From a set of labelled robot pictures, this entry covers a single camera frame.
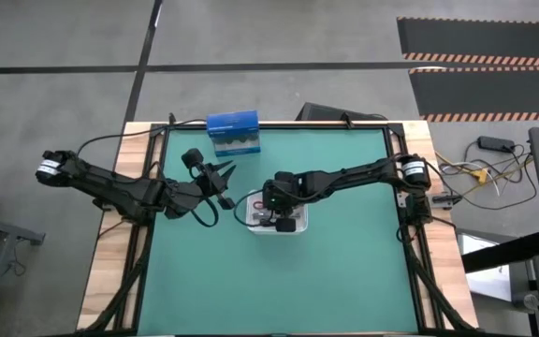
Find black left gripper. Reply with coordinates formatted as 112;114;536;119
193;160;239;203

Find white plastic bin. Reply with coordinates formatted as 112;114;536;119
245;188;310;236

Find blue cardboard box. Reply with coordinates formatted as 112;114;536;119
206;110;262;158

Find black monitor behind table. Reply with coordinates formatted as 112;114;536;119
295;102;388;123

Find wooden table board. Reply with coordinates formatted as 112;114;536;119
76;120;480;331

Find white paper sheet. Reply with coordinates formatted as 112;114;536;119
456;233;514;303

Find black power adapter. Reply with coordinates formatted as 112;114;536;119
477;135;517;154

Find black hazard-striped floor mat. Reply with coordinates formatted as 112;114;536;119
396;16;539;67
408;66;539;124

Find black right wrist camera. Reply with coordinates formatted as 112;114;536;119
275;216;298;234

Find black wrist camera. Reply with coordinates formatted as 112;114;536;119
275;216;298;234
181;148;206;170

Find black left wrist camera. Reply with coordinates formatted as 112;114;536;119
181;148;206;170

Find dark right gripper cable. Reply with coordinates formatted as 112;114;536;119
232;193;271;229

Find dark gripper cable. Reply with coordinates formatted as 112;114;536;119
188;161;221;229
232;193;271;229

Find dark left gripper cable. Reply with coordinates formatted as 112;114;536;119
188;161;221;229

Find black table frame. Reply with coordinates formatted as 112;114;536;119
81;121;472;337

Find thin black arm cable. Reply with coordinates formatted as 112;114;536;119
76;118;207;158

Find tangled floor cables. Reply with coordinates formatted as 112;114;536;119
435;139;538;212

